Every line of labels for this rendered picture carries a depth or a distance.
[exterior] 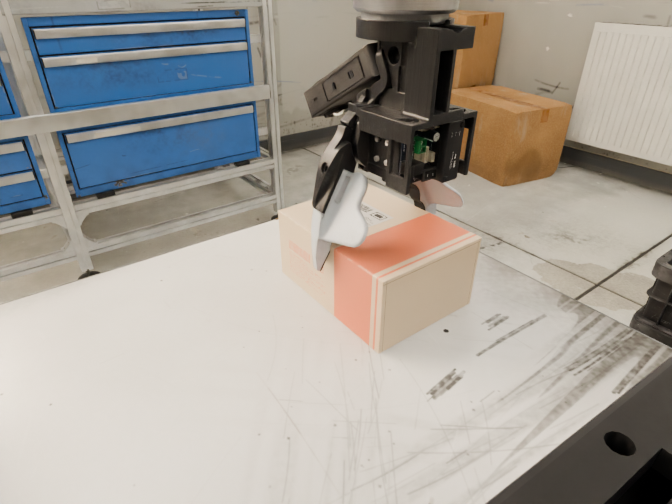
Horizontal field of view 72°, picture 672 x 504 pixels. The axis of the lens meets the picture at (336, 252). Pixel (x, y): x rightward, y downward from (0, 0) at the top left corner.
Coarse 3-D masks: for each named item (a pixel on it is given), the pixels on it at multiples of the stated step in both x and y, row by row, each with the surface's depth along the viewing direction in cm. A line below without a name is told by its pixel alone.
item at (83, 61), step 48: (48, 48) 138; (96, 48) 145; (144, 48) 154; (192, 48) 161; (240, 48) 171; (48, 96) 143; (96, 96) 150; (144, 96) 159; (96, 144) 156; (144, 144) 166; (192, 144) 176; (240, 144) 188; (96, 192) 163
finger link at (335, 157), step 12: (336, 132) 37; (348, 132) 37; (336, 144) 37; (348, 144) 37; (324, 156) 37; (336, 156) 37; (348, 156) 37; (324, 168) 38; (336, 168) 37; (348, 168) 38; (324, 180) 37; (336, 180) 38; (324, 192) 38; (312, 204) 39; (324, 204) 38
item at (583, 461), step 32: (640, 384) 6; (608, 416) 6; (640, 416) 6; (576, 448) 5; (608, 448) 5; (640, 448) 5; (544, 480) 5; (576, 480) 5; (608, 480) 5; (640, 480) 6
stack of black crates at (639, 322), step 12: (660, 264) 72; (660, 276) 72; (660, 288) 73; (648, 300) 76; (660, 300) 73; (636, 312) 78; (648, 312) 76; (660, 312) 75; (636, 324) 77; (648, 324) 76; (660, 324) 75; (660, 336) 75
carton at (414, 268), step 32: (384, 192) 50; (288, 224) 46; (384, 224) 44; (416, 224) 44; (448, 224) 44; (288, 256) 48; (352, 256) 39; (384, 256) 39; (416, 256) 39; (448, 256) 40; (320, 288) 44; (352, 288) 39; (384, 288) 36; (416, 288) 39; (448, 288) 42; (352, 320) 41; (384, 320) 38; (416, 320) 41
